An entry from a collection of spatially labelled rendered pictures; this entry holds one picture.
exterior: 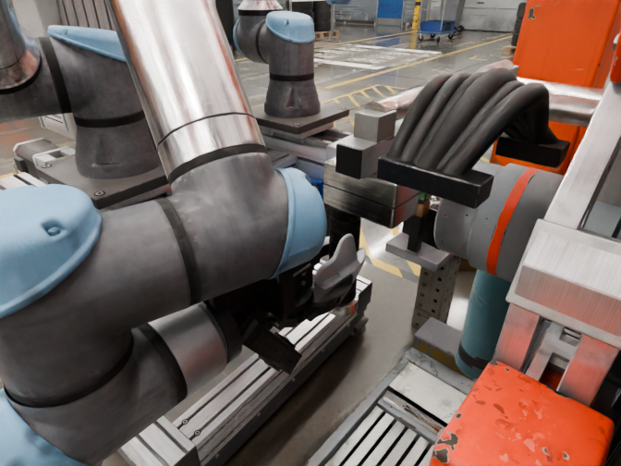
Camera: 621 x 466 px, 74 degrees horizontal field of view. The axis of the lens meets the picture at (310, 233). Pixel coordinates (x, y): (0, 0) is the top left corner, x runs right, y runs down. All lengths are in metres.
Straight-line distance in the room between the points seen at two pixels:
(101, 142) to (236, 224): 0.55
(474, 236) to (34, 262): 0.43
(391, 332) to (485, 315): 0.88
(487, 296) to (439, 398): 0.66
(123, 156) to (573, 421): 0.71
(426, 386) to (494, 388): 1.06
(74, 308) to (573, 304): 0.28
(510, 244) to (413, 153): 0.20
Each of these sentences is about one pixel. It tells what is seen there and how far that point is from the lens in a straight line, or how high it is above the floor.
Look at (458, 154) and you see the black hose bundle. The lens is 0.34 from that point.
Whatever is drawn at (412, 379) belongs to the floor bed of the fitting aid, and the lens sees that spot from 1.37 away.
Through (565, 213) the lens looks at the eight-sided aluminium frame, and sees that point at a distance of 0.29.
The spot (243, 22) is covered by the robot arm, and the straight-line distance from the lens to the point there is 1.21.
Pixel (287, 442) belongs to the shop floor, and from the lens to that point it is 1.31.
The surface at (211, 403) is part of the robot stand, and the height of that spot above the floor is 0.23.
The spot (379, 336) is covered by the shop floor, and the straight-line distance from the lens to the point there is 1.59.
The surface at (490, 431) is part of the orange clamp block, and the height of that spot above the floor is 0.88.
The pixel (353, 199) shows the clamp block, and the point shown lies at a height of 0.92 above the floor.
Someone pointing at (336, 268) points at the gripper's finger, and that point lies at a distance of 0.44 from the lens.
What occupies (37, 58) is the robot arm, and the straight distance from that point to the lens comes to 0.74.
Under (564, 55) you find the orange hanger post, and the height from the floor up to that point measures 0.99.
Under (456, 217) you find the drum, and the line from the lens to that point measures 0.53.
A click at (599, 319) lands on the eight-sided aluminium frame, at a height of 0.94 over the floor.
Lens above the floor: 1.10
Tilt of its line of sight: 31 degrees down
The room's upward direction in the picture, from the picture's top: straight up
